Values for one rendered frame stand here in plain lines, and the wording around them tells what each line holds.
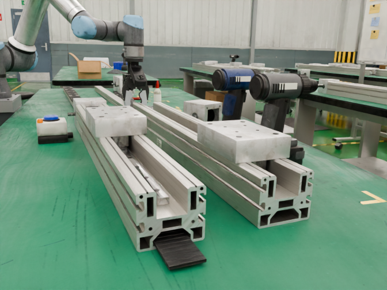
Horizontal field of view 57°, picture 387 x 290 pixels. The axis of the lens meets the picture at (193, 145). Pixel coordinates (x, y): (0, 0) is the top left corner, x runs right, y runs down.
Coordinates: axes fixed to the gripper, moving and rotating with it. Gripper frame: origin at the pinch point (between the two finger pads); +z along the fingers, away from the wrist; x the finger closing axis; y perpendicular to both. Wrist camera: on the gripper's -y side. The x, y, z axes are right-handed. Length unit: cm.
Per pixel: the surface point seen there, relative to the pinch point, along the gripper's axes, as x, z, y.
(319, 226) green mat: -6, 3, -97
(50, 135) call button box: 31.7, 1.0, -30.2
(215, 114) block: -21.7, -2.1, -26.3
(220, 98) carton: -189, 38, 301
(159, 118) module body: 4.0, -5.0, -44.3
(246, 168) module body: 3, -5, -90
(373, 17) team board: -283, -62, 152
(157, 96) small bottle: -19.1, -1.1, 34.4
